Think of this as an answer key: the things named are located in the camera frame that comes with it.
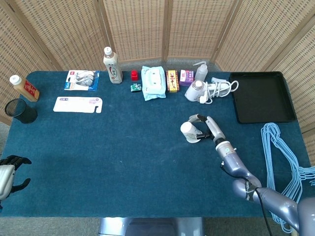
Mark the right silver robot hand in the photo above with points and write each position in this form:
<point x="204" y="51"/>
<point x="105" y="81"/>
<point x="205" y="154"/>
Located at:
<point x="215" y="129"/>

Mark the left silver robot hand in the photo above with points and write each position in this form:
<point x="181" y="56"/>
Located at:
<point x="6" y="177"/>

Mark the floral white paper cup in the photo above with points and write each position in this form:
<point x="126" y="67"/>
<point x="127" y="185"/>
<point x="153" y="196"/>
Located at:
<point x="189" y="130"/>

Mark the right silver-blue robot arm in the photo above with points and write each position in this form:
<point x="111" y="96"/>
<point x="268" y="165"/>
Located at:
<point x="232" y="164"/>

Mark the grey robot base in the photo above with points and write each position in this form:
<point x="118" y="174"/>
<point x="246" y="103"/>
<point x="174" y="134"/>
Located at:
<point x="152" y="227"/>

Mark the white hair dryer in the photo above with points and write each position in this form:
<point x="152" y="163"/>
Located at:
<point x="193" y="92"/>

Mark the black plastic tray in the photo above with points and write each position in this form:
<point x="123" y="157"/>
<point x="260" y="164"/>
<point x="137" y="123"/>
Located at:
<point x="262" y="98"/>

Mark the clear plastic wash bottle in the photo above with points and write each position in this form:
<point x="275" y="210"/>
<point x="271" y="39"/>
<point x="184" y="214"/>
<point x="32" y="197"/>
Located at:
<point x="201" y="72"/>

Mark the purple cardboard box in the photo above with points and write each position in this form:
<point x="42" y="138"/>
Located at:
<point x="186" y="78"/>

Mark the yellow and red box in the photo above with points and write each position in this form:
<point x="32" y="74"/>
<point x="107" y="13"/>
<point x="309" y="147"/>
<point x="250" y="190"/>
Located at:
<point x="172" y="81"/>

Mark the black mesh pen holder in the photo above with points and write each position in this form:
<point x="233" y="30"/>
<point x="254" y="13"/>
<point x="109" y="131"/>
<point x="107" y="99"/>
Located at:
<point x="22" y="113"/>

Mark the light blue wet wipes pack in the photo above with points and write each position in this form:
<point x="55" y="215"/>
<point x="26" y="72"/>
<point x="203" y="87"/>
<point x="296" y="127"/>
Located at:
<point x="153" y="83"/>

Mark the green candy pack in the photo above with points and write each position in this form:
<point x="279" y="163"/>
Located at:
<point x="135" y="87"/>

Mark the brown bottle with red label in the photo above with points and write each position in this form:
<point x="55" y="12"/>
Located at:
<point x="27" y="89"/>

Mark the blue carpet table cloth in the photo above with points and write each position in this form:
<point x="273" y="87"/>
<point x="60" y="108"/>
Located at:
<point x="123" y="152"/>

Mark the red stamp block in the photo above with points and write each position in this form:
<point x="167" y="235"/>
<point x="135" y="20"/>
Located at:
<point x="134" y="75"/>

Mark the white hooked packaging card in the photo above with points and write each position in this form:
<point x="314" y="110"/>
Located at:
<point x="76" y="104"/>

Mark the milk tea plastic bottle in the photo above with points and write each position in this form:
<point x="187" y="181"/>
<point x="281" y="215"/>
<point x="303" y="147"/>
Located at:
<point x="113" y="70"/>

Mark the blue tape blister pack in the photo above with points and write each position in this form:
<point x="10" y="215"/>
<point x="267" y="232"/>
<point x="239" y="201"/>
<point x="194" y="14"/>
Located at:
<point x="82" y="80"/>

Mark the woven wooden folding screen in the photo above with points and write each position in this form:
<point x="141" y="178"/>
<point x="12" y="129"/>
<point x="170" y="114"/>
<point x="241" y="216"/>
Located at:
<point x="64" y="29"/>

